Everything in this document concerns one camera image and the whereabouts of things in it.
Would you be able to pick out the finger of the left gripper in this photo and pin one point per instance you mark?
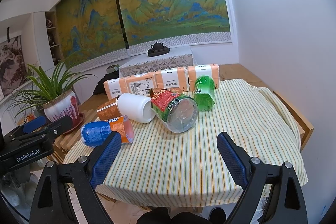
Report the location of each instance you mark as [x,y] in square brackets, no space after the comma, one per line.
[36,123]
[58,127]

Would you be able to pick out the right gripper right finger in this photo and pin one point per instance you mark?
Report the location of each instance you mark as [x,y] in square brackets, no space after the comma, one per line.
[285,203]

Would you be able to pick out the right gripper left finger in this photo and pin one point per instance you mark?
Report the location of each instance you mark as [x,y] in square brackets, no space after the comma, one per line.
[52,203]

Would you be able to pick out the green plastic cup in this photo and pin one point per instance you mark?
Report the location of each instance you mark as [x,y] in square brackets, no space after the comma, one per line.
[204,93]

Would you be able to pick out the white plastic cup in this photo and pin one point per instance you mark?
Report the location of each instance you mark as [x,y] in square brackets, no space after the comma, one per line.
[135,107]

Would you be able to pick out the red green label clear cup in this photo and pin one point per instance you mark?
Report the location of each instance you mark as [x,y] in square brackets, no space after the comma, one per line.
[178,112]

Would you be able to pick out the wooden slatted tray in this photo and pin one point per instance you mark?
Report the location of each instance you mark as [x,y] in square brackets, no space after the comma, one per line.
[66,141]

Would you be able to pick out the red pot saucer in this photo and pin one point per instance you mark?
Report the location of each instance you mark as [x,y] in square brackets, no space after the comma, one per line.
[79,122]

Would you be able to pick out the red white plant pot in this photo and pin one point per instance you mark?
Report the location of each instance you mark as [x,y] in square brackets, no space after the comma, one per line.
[65,104]

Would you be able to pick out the green potted plant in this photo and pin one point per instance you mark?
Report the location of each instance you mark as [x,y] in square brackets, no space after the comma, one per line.
[46,88]

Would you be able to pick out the black bag on floor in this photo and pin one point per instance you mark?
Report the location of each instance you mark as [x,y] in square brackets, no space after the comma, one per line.
[99,89]

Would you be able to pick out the orange tissue pack far left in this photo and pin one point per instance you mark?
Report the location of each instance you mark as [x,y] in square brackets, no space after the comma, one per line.
[115,87]

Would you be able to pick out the orange tissue pack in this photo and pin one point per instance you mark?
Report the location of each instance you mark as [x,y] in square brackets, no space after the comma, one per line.
[211,70]
[173,78]
[115,87]

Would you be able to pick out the orange tissue pack barcode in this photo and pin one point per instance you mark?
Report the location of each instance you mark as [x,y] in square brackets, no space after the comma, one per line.
[141,84]

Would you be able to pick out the striped yellow tablecloth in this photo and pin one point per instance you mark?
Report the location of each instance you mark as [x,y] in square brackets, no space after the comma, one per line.
[161,168]

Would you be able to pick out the dark teapot set tray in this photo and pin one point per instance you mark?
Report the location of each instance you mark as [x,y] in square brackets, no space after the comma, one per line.
[157,49]

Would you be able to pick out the white patterned low table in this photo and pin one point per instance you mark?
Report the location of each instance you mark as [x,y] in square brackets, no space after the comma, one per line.
[177,57]

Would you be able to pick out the orange tissue pack far right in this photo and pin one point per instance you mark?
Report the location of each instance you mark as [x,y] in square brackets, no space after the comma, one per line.
[211,70]

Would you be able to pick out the ink painting wall scroll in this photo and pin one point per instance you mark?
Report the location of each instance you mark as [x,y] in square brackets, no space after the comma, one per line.
[13,70]

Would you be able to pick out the wooden wall shelf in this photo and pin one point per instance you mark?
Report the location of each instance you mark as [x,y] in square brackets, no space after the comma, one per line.
[53,37]

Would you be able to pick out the green landscape wall painting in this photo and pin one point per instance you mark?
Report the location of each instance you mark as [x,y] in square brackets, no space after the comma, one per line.
[98,29]

